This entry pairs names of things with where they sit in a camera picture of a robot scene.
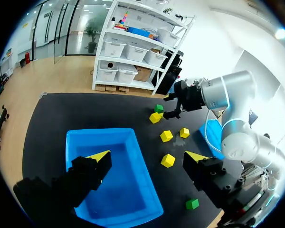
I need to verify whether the yellow cube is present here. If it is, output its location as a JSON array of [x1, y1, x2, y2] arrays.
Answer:
[[160, 130, 174, 143], [160, 153, 176, 169], [179, 127, 190, 139], [149, 112, 164, 124]]

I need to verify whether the white cable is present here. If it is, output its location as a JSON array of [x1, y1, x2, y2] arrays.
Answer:
[[204, 109, 226, 155]]

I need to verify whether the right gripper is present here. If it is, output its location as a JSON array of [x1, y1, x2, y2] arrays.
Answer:
[[161, 80, 205, 120]]

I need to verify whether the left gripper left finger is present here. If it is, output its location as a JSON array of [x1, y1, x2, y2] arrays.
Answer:
[[13, 150, 113, 228]]

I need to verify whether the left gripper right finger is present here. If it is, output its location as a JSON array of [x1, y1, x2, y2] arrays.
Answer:
[[182, 151, 269, 211]]

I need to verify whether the blue plastic bin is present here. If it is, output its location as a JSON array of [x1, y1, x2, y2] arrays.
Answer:
[[65, 128, 164, 223], [199, 118, 227, 160]]

